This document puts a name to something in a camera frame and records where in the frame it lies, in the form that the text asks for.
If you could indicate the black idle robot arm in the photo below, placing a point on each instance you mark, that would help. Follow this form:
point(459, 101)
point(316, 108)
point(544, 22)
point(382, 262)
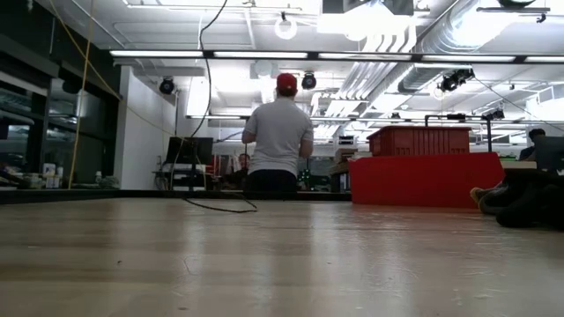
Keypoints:
point(310, 180)

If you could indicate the person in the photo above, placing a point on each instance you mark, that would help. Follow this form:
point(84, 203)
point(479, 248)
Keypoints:
point(242, 169)
point(277, 132)
point(531, 147)

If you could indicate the brown wooden table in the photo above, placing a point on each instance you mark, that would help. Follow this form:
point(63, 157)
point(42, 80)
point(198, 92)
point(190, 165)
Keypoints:
point(339, 169)

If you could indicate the black monitor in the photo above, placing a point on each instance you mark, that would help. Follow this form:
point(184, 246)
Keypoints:
point(551, 152)
point(189, 151)

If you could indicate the linear ceiling light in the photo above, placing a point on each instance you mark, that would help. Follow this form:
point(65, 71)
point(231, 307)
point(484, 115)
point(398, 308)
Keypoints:
point(352, 56)
point(154, 53)
point(544, 59)
point(467, 58)
point(273, 55)

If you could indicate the red slatted crate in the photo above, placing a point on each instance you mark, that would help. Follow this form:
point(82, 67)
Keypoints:
point(418, 141)

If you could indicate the red plastic bin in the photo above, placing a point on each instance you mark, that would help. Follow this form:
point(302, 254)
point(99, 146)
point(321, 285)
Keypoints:
point(423, 180)

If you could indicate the black ceiling device cluster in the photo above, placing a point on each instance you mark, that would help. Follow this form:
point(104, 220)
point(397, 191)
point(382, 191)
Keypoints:
point(454, 81)

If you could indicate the black round fixture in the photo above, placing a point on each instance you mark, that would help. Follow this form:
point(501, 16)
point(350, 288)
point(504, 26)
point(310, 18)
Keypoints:
point(71, 86)

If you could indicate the white container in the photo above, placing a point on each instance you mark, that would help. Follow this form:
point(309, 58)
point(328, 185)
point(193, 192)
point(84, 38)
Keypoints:
point(49, 174)

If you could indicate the cream desk top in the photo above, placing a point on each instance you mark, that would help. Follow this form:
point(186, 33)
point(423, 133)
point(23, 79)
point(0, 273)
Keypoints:
point(520, 165)

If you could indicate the black work glove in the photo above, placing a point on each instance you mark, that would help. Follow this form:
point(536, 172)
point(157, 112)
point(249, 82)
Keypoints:
point(529, 202)

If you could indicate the black ceiling track fixture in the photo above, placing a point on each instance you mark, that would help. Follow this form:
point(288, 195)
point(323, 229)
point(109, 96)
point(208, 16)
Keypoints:
point(513, 9)

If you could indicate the black metal rig frame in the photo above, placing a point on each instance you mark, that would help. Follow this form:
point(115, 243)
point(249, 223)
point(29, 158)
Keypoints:
point(489, 132)
point(216, 117)

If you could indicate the black ceiling camera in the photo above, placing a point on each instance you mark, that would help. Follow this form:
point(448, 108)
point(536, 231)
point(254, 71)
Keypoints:
point(308, 82)
point(166, 86)

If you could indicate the black aluminium table frame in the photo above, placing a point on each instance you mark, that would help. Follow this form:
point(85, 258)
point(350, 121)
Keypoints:
point(66, 196)

